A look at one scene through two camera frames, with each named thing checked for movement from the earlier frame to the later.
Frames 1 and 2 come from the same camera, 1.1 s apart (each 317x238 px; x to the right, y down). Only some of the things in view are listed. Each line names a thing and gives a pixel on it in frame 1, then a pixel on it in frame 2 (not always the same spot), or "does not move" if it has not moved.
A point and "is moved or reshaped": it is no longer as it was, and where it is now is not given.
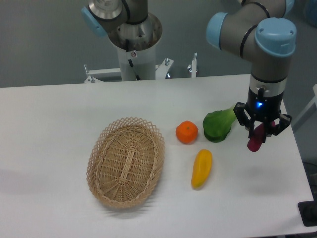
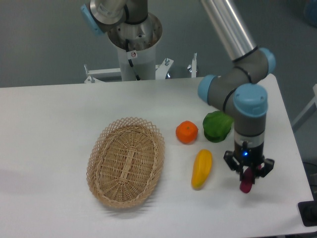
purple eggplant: x=257 y=137 is moved or reshaped
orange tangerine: x=186 y=132 does not move
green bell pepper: x=217 y=124 does not move
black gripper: x=263 y=108 → x=248 y=151
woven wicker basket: x=125 y=161 does not move
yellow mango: x=202 y=169 does not move
